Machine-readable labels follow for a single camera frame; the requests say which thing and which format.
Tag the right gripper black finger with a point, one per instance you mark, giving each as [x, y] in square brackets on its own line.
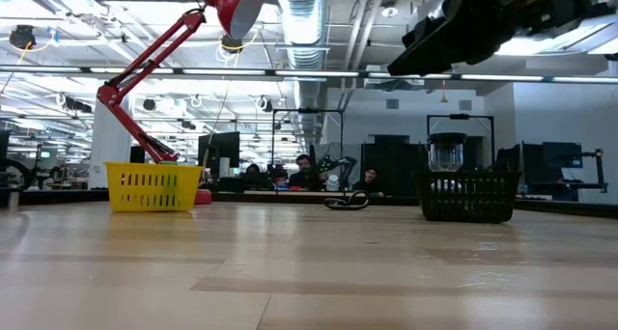
[458, 35]

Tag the yellow plastic basket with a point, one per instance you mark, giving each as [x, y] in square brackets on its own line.
[145, 168]

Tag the black plastic basket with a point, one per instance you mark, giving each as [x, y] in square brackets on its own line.
[468, 209]

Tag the monitor on black arm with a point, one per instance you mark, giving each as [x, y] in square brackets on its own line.
[560, 154]

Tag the black computer monitor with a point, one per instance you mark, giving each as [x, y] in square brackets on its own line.
[219, 149]

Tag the person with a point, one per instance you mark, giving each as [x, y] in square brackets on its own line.
[369, 185]
[252, 170]
[304, 178]

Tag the white square pillar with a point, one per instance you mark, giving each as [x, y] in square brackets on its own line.
[108, 146]

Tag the black station frame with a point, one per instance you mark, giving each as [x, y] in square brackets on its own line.
[309, 111]
[458, 116]

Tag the clear jar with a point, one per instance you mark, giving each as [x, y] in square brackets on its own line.
[446, 138]

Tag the green background robot arm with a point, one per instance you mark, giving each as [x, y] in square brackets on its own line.
[345, 163]

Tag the red desk lamp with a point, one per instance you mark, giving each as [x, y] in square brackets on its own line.
[236, 7]

